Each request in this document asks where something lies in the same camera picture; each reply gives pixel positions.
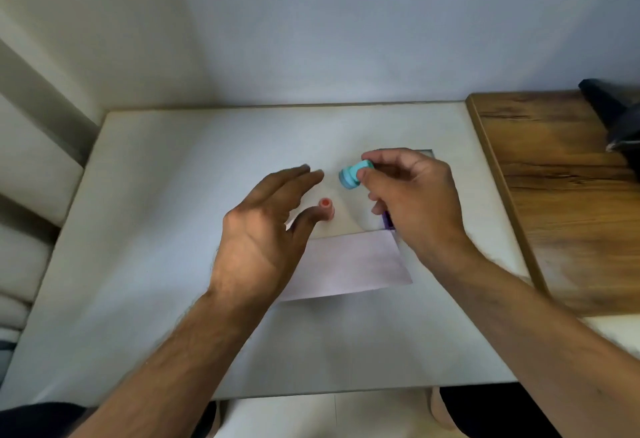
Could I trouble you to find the person's right leg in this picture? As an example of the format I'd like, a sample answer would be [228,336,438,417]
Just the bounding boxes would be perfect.
[439,382,563,438]

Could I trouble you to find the brown wooden side table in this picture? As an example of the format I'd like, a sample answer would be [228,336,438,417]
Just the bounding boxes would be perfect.
[465,90,640,317]

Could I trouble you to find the person's leg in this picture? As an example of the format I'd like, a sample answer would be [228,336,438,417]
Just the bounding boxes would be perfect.
[439,382,563,438]
[0,401,219,438]

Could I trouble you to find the beige paper envelope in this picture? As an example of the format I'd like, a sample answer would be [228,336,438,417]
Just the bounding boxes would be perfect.
[276,149,436,302]

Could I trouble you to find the person's left forearm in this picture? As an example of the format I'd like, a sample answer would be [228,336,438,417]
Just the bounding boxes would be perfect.
[70,290,282,438]

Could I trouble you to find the person's right hand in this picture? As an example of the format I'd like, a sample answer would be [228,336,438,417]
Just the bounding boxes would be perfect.
[357,148,477,273]

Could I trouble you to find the person's left leg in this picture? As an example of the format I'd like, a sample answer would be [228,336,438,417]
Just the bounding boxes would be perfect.
[0,401,219,438]

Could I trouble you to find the person's right forearm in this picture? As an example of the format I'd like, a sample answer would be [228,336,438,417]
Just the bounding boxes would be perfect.
[419,247,640,438]

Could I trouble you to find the person's left hand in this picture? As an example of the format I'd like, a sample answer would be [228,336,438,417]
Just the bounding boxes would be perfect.
[207,164,326,311]

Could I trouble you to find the black object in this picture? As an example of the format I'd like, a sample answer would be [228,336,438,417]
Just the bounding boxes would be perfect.
[578,78,640,175]

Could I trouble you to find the blue glue stick cap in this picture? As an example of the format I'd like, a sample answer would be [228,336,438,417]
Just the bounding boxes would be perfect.
[338,160,375,190]

